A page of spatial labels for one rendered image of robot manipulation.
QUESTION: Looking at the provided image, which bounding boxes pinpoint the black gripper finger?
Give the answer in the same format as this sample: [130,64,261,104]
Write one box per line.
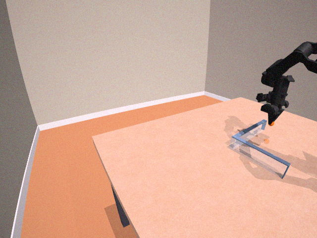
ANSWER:
[274,108,284,121]
[268,112,280,125]

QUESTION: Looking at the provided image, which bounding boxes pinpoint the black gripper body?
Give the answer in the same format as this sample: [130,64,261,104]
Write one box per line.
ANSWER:
[261,89,289,115]

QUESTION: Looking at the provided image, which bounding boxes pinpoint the clear l-shaped low wall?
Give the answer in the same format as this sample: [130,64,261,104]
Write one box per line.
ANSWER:
[229,122,287,178]

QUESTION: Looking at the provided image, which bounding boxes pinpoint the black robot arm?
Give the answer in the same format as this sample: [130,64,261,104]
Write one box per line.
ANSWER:
[256,41,317,103]

